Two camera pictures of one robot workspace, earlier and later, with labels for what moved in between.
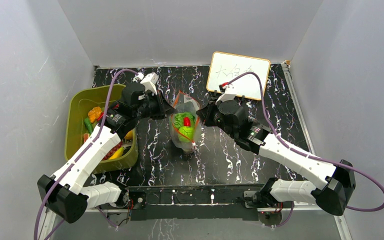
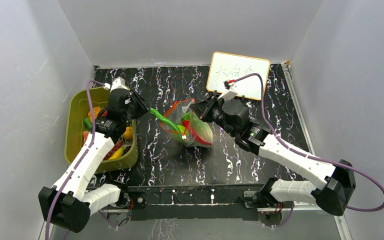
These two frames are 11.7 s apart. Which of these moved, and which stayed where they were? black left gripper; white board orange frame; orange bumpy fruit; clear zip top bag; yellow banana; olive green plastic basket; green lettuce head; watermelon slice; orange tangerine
Moved: black left gripper; clear zip top bag; green lettuce head
Stayed: orange tangerine; olive green plastic basket; yellow banana; white board orange frame; watermelon slice; orange bumpy fruit
